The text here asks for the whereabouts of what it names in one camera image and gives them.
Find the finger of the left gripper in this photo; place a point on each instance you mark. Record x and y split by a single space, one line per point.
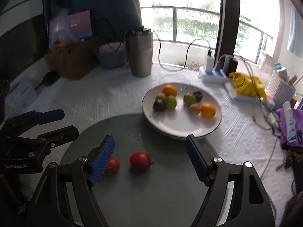
50 139
47 117

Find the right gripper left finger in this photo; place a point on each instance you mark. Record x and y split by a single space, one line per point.
98 159

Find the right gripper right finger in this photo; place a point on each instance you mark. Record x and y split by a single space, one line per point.
201 159

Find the red tomato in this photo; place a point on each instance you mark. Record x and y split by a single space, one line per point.
140 161
113 166

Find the small orange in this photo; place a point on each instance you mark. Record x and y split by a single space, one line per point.
207 110

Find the green apple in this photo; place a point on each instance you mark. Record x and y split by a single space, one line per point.
170 102
189 99

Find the white round plate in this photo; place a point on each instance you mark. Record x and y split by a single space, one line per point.
178 122

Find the grey round glass board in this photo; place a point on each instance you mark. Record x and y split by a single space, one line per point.
169 193

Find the white textured tablecloth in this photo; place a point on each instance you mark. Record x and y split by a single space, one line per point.
103 94

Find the green apple on plate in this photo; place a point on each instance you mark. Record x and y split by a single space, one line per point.
189 99

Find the dark purple plum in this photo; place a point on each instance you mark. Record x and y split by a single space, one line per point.
198 95

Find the brown kiwi fruit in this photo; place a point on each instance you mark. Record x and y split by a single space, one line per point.
160 96

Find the large orange on plate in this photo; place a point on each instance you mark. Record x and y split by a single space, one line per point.
170 90

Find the brown cardboard box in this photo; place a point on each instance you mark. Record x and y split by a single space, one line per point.
75 61

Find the white power strip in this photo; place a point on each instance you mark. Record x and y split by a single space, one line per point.
216 77

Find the yellow duck plastic bag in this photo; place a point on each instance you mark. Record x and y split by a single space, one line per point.
248 85

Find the white lotion tube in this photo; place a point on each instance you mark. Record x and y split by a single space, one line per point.
290 122

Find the black charger adapter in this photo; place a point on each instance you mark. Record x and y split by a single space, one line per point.
230 66

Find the white charger adapter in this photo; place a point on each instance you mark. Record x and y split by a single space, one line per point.
209 64

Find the blue bowl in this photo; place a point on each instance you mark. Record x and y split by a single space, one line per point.
111 55

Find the white woven basket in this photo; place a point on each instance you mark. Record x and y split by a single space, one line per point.
279 90

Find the tablet with lit screen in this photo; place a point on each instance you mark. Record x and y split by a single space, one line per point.
69 27

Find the stainless steel tumbler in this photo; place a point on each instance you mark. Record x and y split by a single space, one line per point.
139 49

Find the light blue hanging towel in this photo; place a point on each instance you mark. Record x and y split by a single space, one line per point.
295 34

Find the balcony metal railing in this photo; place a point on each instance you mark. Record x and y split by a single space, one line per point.
184 25

